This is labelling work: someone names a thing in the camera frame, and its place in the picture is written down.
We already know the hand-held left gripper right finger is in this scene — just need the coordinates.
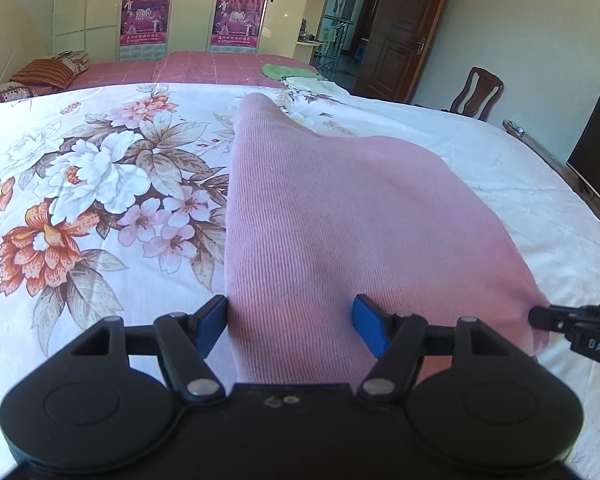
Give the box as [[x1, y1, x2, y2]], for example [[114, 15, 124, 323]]
[[351, 294, 504, 403]]

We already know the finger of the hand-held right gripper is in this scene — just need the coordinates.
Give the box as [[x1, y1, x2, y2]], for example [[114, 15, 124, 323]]
[[528, 302, 600, 334]]

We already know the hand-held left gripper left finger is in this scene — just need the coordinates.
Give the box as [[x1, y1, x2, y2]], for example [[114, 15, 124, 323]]
[[70, 295, 229, 404]]

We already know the pink knit sweater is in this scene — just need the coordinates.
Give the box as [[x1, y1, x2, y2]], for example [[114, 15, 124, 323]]
[[224, 92, 552, 387]]

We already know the floral white bed sheet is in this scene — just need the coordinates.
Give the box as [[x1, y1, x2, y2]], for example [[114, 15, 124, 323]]
[[0, 82, 600, 480]]

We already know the dark wooden chair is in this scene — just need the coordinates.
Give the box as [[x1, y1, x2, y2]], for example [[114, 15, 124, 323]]
[[449, 66, 505, 122]]

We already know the white folded cloth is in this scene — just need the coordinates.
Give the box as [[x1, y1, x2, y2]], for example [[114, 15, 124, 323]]
[[280, 76, 352, 97]]

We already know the pink checked blanket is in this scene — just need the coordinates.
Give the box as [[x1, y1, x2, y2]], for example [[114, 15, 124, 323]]
[[67, 52, 320, 91]]

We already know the green cloth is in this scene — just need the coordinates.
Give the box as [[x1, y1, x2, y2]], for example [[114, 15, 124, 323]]
[[261, 62, 324, 81]]

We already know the metal drying rack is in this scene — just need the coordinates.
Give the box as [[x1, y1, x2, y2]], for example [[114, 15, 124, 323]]
[[312, 15, 354, 77]]

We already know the brown wooden door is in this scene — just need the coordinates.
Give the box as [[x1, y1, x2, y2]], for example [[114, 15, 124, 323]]
[[352, 0, 457, 104]]

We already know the orange striped pillow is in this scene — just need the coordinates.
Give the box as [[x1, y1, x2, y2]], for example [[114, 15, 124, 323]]
[[10, 57, 82, 89]]

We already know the patterned dark pillow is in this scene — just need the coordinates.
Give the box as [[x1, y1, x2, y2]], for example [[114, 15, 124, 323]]
[[0, 82, 57, 107]]

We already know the cream wardrobe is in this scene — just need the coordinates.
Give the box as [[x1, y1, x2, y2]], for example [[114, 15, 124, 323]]
[[52, 0, 339, 64]]

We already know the cream bed headboard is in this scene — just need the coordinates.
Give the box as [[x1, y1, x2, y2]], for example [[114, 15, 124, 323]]
[[0, 0, 49, 92]]

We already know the pink wall poster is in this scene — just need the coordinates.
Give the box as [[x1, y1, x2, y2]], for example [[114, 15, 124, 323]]
[[119, 0, 172, 62], [209, 0, 264, 54]]

